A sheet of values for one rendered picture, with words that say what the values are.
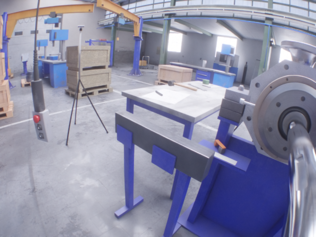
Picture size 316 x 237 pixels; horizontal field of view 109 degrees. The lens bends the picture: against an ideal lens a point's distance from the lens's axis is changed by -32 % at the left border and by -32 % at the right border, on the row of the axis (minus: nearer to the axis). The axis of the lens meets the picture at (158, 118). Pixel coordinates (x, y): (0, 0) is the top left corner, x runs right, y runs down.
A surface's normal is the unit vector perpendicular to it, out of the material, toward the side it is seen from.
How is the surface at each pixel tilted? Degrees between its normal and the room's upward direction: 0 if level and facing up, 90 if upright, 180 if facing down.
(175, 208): 90
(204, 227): 0
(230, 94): 90
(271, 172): 90
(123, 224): 0
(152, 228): 0
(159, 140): 90
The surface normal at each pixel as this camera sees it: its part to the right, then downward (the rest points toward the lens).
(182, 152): -0.65, 0.24
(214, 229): 0.10, -0.92
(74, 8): 0.29, 0.40
